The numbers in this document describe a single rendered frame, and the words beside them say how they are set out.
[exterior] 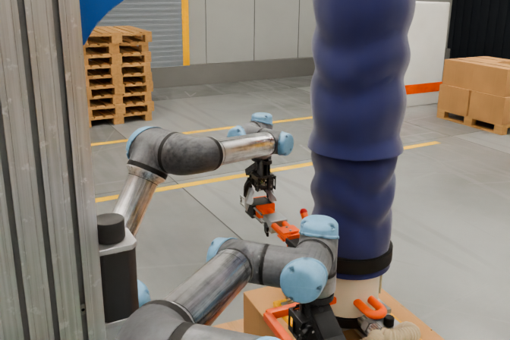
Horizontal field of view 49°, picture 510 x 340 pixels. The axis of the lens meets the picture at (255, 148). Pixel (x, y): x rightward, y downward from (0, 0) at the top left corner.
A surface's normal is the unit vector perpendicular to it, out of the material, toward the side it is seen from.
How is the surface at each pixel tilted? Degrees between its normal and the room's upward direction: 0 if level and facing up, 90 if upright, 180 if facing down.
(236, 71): 90
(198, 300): 38
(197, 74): 90
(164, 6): 90
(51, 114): 90
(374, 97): 76
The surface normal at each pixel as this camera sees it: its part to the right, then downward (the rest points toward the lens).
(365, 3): -0.09, 0.18
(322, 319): 0.15, -0.71
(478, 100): -0.88, 0.13
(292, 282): -0.30, 0.28
